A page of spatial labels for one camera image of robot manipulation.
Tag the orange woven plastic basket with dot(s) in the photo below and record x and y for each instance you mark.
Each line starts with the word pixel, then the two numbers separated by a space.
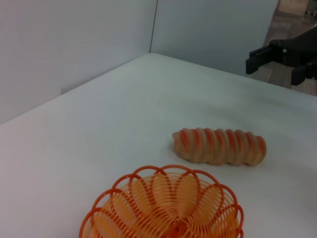
pixel 161 210

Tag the brown cardboard box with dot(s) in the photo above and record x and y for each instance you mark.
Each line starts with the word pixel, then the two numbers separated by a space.
pixel 292 7

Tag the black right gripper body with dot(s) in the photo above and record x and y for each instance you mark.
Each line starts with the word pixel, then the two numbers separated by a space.
pixel 302 47

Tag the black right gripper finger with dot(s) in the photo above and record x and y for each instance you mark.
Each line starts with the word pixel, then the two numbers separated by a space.
pixel 298 77
pixel 257 62

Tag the striped toy bread loaf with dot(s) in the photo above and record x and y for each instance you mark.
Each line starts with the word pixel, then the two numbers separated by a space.
pixel 218 148

